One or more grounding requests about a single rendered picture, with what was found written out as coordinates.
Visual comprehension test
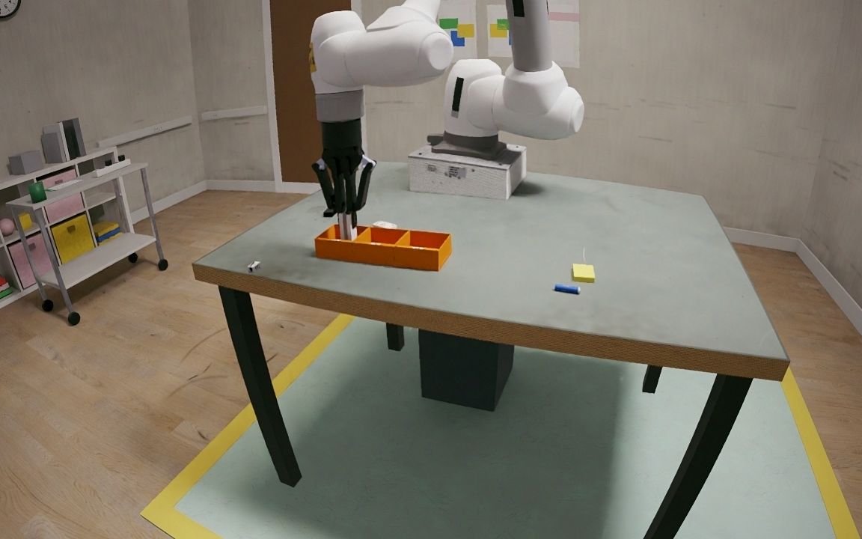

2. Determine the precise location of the blue battery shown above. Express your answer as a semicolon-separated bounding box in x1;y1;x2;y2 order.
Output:
554;284;581;293

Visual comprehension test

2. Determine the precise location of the orange three-compartment tray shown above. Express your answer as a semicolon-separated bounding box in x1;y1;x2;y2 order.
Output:
314;224;452;272

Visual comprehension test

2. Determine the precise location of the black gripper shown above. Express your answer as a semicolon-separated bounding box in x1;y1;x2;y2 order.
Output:
312;118;376;241

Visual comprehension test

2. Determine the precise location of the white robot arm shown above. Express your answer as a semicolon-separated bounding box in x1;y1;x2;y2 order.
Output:
310;0;584;161

